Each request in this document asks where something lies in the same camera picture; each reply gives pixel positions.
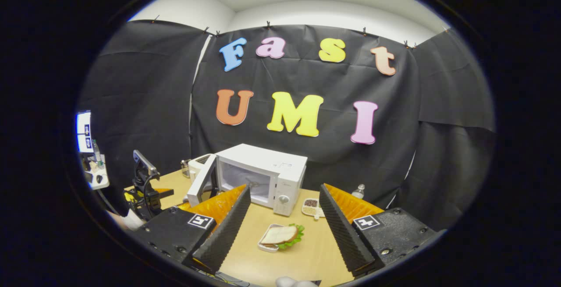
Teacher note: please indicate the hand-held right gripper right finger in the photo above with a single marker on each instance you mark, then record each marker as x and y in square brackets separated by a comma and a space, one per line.
[344, 234]

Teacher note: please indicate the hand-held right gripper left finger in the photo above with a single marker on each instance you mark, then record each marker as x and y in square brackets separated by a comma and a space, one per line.
[225, 234]

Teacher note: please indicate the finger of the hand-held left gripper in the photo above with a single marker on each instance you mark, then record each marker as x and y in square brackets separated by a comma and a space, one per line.
[164, 193]

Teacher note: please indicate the sandwich with lettuce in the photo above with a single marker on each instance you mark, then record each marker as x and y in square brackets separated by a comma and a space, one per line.
[280, 235]

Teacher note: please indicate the white microwave oven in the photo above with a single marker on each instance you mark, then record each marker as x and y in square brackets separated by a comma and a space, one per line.
[263, 157]

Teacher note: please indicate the white plastic tray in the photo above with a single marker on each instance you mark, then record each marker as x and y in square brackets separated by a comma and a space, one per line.
[263, 247]

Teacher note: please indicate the white divided dish of beans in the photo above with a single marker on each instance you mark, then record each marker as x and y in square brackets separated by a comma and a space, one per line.
[310, 206]

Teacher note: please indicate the green drink bottle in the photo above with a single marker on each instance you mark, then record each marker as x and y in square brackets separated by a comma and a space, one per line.
[358, 192]

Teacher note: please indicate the white toaster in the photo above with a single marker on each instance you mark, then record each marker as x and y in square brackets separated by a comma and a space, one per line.
[199, 161]

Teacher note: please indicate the white side table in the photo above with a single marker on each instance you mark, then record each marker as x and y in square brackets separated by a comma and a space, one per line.
[100, 182]

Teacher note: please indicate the clear bottle on side table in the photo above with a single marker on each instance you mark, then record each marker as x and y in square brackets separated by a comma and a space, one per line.
[96, 152]

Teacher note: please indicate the computer monitor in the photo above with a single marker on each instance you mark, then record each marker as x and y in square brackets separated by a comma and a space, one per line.
[83, 131]

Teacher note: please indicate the black backdrop cloth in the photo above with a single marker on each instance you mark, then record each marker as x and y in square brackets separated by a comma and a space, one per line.
[307, 81]

